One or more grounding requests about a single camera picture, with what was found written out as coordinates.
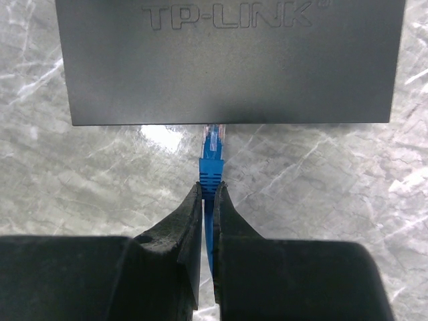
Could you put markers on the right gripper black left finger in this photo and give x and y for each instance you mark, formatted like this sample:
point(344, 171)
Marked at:
point(153, 276)

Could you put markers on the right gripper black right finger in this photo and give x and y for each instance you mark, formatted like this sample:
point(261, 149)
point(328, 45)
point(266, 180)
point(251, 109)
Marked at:
point(256, 278)

